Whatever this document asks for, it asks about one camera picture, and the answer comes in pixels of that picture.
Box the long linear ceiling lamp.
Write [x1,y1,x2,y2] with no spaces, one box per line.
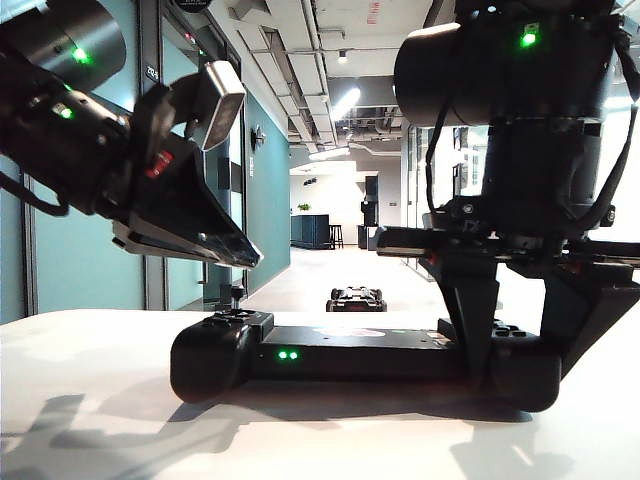
[308,146,351,161]

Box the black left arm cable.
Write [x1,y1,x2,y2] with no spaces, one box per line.
[0,172,69,217]

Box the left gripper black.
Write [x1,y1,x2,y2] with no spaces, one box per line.
[94,74,262,270]

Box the large linear ceiling lamp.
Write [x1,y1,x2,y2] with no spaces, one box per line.
[329,88,361,121]

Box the black tall machine cabinet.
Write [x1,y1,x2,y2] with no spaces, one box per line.
[357,174,381,251]

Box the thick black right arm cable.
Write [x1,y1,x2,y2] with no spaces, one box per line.
[564,14,640,232]

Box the black quadruped robot dog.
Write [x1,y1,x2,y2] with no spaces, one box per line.
[325,285,389,314]

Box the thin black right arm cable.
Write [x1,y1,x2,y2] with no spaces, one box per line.
[424,94,454,212]

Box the dark counter with white top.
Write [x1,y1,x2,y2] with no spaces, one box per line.
[289,213,331,250]

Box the black handheld remote control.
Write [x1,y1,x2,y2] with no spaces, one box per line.
[169,284,561,414]

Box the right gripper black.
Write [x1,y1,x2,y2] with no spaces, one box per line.
[377,197,640,396]

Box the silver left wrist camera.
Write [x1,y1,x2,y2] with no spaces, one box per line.
[197,60,247,151]

